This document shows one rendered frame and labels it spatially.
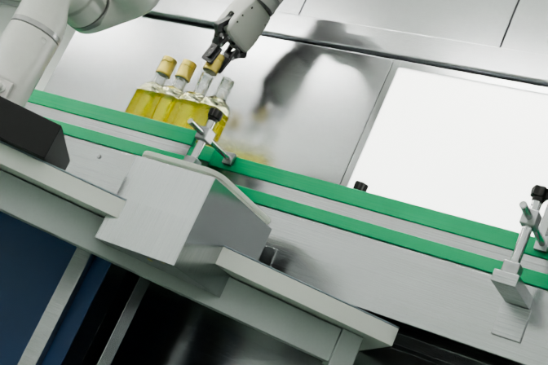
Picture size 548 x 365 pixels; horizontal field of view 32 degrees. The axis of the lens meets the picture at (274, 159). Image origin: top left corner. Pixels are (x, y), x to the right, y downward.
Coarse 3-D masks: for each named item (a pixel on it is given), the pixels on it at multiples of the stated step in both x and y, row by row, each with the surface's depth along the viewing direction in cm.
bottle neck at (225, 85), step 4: (224, 80) 203; (228, 80) 203; (232, 80) 203; (220, 84) 203; (224, 84) 203; (228, 84) 203; (232, 84) 204; (220, 88) 202; (224, 88) 202; (228, 88) 203; (216, 92) 202; (220, 92) 202; (224, 92) 202; (228, 92) 203; (220, 96) 202; (224, 96) 202
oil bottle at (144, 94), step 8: (144, 88) 209; (152, 88) 208; (160, 88) 209; (136, 96) 209; (144, 96) 208; (152, 96) 208; (128, 104) 210; (136, 104) 208; (144, 104) 207; (128, 112) 208; (136, 112) 207; (144, 112) 207
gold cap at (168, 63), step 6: (162, 60) 213; (168, 60) 212; (174, 60) 213; (162, 66) 212; (168, 66) 212; (174, 66) 213; (156, 72) 213; (162, 72) 211; (168, 72) 212; (168, 78) 214
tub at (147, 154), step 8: (144, 152) 160; (152, 152) 159; (160, 160) 159; (168, 160) 157; (176, 160) 156; (184, 168) 156; (192, 168) 154; (200, 168) 153; (208, 168) 153; (216, 176) 153; (224, 176) 154; (224, 184) 155; (232, 184) 156; (232, 192) 158; (240, 192) 158; (248, 200) 161; (256, 208) 163; (264, 216) 166
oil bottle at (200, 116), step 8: (208, 96) 201; (216, 96) 202; (200, 104) 201; (208, 104) 200; (216, 104) 199; (224, 104) 201; (200, 112) 200; (224, 112) 201; (200, 120) 199; (224, 120) 202; (192, 128) 199; (216, 128) 200; (216, 136) 200
